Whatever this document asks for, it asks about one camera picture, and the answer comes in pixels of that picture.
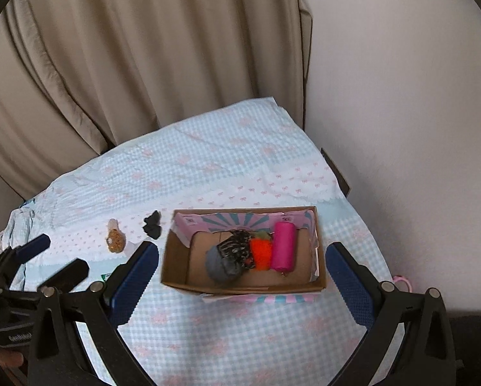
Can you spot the brown bear plush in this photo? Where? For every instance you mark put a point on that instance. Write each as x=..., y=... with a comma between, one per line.
x=115, y=239

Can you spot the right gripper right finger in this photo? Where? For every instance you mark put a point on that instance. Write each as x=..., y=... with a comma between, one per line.
x=426, y=355

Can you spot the magenta cylindrical pouch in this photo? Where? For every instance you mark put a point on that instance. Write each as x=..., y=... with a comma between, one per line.
x=284, y=241

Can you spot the orange plush carrot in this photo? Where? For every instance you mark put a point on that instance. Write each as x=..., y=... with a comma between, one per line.
x=261, y=247

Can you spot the beige curtain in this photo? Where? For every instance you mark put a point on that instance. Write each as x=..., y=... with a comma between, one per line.
x=79, y=77

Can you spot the person's left hand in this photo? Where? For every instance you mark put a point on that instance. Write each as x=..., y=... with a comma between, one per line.
x=10, y=359

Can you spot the black sock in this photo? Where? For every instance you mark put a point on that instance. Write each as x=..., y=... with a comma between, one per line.
x=152, y=226

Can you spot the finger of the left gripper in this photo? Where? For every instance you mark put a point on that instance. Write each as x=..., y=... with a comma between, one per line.
x=31, y=247
x=66, y=278

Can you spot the grey sock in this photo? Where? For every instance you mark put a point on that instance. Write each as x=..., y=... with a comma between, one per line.
x=222, y=269

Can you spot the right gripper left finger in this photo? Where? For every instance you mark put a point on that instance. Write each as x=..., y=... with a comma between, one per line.
x=57, y=354

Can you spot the blue checkered bed blanket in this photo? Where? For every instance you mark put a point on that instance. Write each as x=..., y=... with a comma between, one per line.
x=242, y=166

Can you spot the pink patterned cardboard box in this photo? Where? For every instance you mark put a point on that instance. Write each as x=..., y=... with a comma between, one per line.
x=193, y=232

